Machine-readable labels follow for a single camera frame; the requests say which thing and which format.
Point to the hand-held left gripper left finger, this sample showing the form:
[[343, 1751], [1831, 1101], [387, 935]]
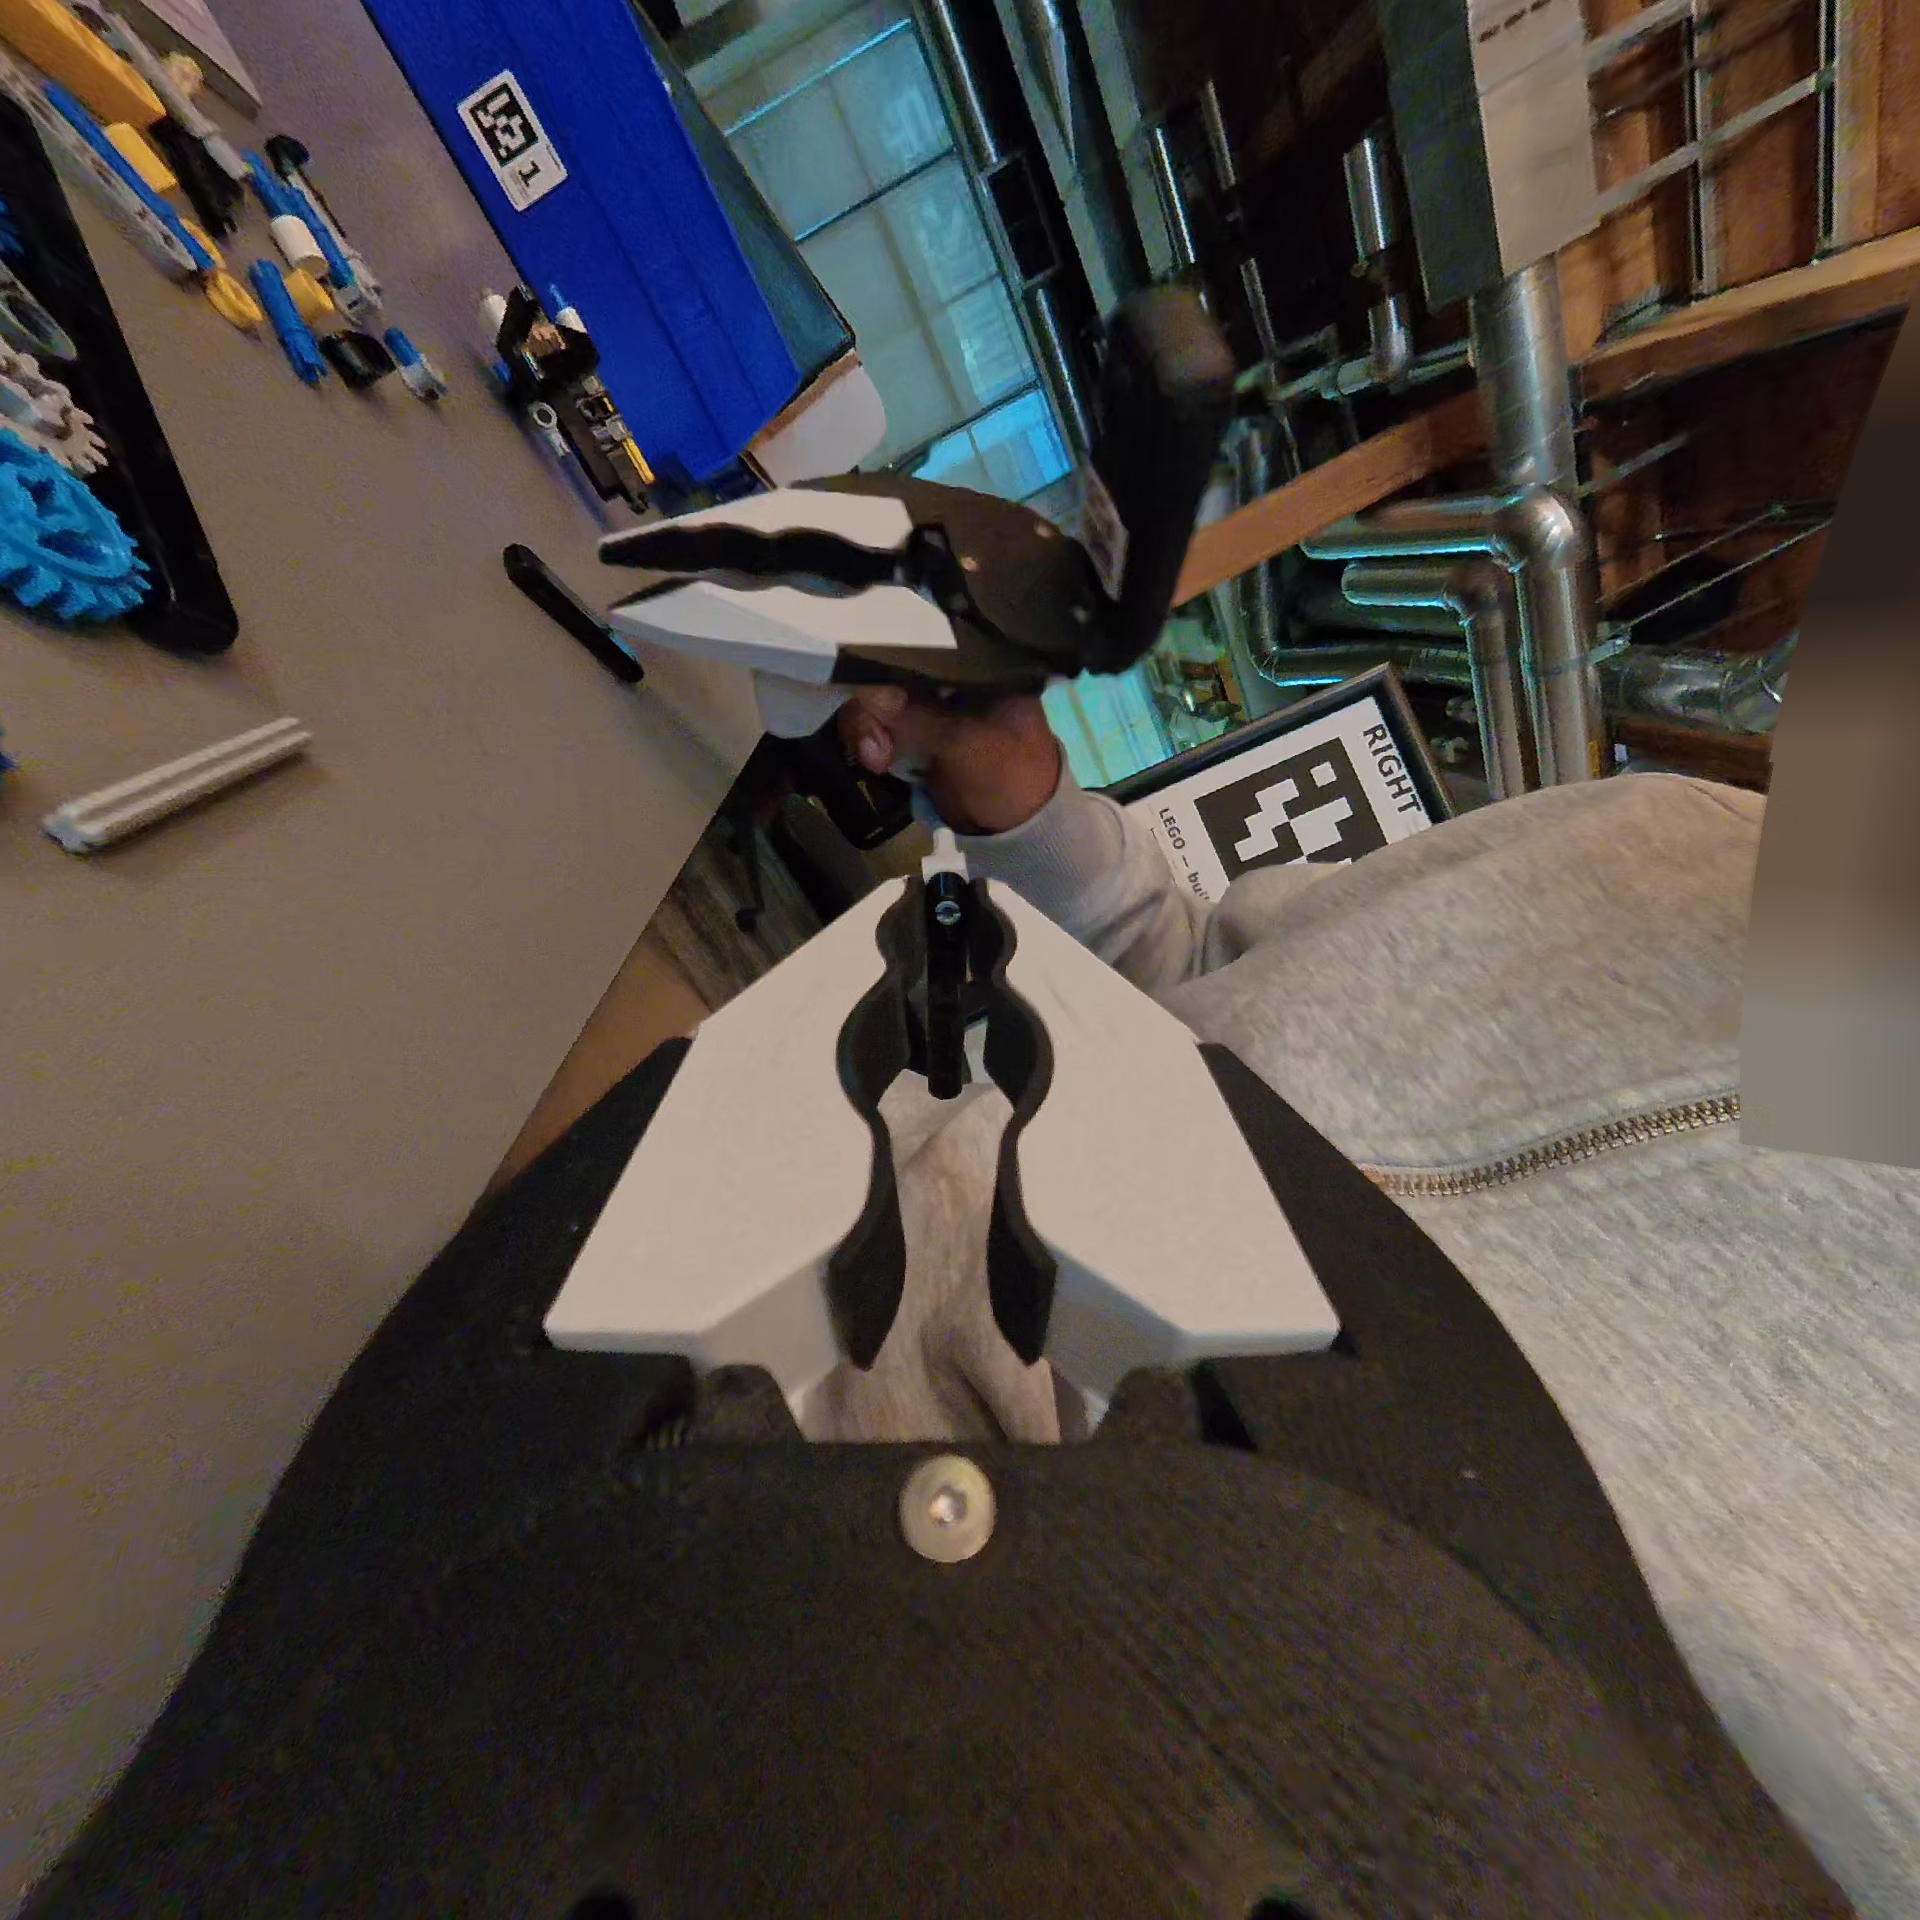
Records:
[[705, 1200]]

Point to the short black lego beam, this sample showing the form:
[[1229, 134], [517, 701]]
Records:
[[578, 615]]

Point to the blue white lego pin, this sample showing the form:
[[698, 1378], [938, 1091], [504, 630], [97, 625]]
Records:
[[416, 363]]

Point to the short grey lego beam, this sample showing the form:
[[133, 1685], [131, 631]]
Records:
[[106, 202]]

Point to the person's right hand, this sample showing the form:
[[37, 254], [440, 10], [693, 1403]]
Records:
[[983, 757]]

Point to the blue grey lego connector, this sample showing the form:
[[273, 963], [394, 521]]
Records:
[[283, 189]]

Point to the wooden ceiling beam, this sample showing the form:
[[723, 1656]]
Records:
[[1349, 464]]

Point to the long blue lego pin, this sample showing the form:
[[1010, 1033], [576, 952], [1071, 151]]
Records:
[[283, 323]]

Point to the yellow lego frame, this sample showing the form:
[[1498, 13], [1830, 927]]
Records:
[[77, 54]]

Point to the grey metal box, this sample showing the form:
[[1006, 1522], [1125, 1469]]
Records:
[[1483, 135]]

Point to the small black lego piece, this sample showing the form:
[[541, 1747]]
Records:
[[355, 359]]

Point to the metal duct pipes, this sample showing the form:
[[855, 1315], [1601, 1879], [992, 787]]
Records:
[[1529, 523]]

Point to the blue plastic bin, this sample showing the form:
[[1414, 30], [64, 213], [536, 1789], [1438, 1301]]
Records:
[[629, 254]]

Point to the white lego bush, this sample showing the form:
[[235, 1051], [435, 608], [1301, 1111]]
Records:
[[299, 242]]

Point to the yellow lego bush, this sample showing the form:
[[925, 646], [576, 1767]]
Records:
[[311, 295], [234, 298]]

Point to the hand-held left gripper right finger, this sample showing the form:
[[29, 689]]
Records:
[[1171, 1200]]

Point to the black lego assembly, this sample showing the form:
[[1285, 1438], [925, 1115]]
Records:
[[578, 398]]

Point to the small grey lego gear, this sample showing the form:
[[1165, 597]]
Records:
[[54, 427]]

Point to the person's grey hoodie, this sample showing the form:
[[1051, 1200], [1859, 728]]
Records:
[[1576, 1350]]

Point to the black lego axle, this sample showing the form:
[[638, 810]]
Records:
[[947, 990]]

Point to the white board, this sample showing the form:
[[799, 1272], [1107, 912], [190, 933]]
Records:
[[819, 421]]

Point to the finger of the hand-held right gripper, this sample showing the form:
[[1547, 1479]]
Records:
[[810, 521], [781, 638]]

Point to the large blue lego gear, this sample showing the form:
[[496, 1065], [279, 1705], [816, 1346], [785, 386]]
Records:
[[59, 541]]

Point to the person's right forearm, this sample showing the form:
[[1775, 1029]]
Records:
[[1096, 886]]

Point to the black tray with gears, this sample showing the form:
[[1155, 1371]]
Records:
[[166, 557]]

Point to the grey ridged lego piece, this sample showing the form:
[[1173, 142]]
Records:
[[181, 783]]

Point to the framed marker poster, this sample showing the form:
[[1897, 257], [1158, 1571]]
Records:
[[1290, 819]]

